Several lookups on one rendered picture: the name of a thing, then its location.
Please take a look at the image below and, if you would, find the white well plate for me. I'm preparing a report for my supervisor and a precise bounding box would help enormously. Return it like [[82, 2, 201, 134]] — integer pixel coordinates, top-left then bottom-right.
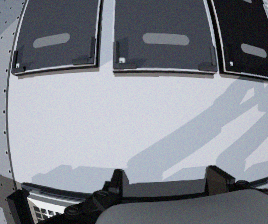
[[27, 190, 82, 224]]

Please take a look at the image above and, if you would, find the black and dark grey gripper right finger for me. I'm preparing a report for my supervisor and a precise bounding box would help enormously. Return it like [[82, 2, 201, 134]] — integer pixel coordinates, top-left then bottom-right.
[[204, 165, 268, 196]]

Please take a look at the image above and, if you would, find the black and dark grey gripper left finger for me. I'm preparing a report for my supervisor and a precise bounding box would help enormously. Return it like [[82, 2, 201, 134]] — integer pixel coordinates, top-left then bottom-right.
[[36, 169, 123, 224]]

